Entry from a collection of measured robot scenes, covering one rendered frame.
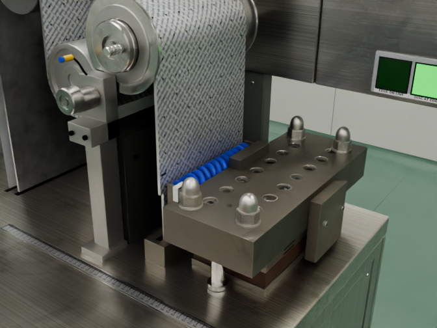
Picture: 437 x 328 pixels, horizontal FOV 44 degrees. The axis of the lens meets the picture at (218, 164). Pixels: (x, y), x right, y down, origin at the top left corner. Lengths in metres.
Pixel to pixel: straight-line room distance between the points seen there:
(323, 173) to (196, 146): 0.22
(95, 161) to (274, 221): 0.30
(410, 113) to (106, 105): 2.83
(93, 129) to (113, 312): 0.27
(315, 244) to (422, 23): 0.39
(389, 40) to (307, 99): 2.82
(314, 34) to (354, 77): 0.10
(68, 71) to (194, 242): 0.35
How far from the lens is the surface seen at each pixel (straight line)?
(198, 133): 0.91
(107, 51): 0.77
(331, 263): 0.94
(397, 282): 2.50
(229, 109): 0.97
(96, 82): 0.84
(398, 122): 3.56
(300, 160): 0.98
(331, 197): 0.89
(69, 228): 1.04
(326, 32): 1.00
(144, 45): 0.79
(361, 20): 0.97
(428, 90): 0.95
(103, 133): 0.85
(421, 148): 3.57
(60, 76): 0.96
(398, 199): 3.16
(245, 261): 0.76
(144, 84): 0.81
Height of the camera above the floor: 1.43
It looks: 25 degrees down
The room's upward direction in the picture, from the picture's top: 1 degrees clockwise
